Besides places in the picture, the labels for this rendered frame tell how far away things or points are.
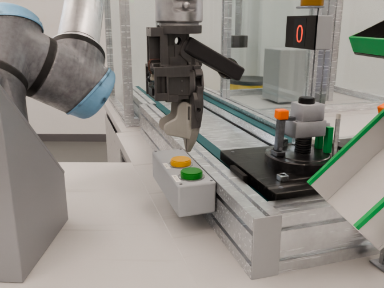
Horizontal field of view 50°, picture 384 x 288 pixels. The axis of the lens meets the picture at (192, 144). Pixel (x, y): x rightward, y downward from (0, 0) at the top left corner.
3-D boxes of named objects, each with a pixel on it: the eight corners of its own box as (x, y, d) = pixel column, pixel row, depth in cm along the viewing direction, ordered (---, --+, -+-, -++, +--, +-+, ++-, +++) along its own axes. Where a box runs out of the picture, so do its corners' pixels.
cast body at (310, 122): (295, 139, 74) (298, 100, 72) (282, 132, 78) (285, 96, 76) (335, 135, 77) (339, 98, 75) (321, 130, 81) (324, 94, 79)
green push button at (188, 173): (183, 186, 72) (183, 175, 71) (178, 178, 76) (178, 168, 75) (205, 183, 73) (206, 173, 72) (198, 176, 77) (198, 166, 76)
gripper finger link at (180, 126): (162, 154, 71) (160, 100, 68) (194, 150, 73) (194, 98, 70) (166, 159, 68) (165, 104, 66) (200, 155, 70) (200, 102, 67)
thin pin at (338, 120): (333, 160, 73) (338, 114, 71) (330, 159, 74) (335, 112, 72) (337, 160, 74) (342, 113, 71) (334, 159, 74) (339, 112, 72)
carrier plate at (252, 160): (275, 206, 65) (275, 192, 64) (219, 159, 87) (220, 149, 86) (399, 188, 72) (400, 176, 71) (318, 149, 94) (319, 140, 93)
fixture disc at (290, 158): (287, 179, 70) (288, 168, 70) (252, 155, 83) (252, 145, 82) (356, 170, 74) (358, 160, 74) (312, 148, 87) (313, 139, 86)
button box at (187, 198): (178, 218, 72) (178, 184, 70) (152, 176, 91) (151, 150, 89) (216, 212, 74) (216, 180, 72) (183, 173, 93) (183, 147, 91)
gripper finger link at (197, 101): (184, 124, 71) (184, 74, 69) (194, 123, 72) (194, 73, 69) (192, 131, 67) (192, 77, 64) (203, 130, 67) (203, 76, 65)
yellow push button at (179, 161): (173, 172, 78) (173, 163, 78) (168, 166, 82) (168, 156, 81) (193, 170, 79) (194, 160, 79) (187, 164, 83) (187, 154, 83)
